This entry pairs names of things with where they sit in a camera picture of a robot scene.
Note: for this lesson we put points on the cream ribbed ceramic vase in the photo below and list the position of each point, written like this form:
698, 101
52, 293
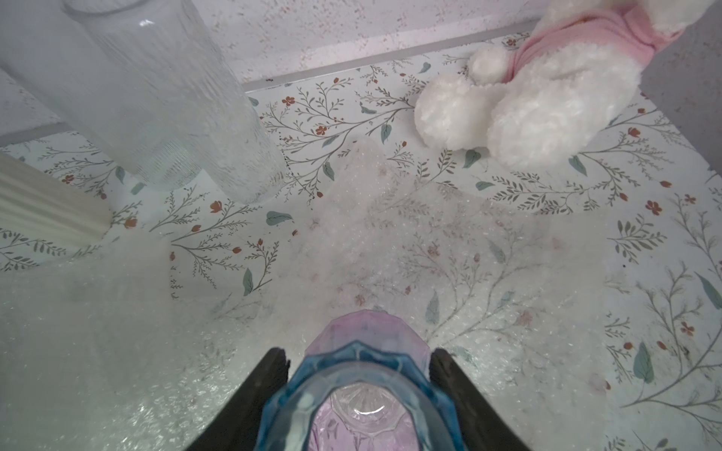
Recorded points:
41, 207

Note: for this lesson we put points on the bubble purple vase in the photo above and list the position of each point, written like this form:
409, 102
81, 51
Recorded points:
514, 297

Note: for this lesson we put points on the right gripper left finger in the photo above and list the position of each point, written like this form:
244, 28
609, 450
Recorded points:
236, 427

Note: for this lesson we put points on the purple blue glass vase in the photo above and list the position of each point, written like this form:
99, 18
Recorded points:
363, 385

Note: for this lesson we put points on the white pink plush toy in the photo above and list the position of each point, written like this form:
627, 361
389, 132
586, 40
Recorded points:
542, 103

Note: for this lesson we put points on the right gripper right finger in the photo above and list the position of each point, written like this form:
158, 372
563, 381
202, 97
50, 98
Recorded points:
481, 426

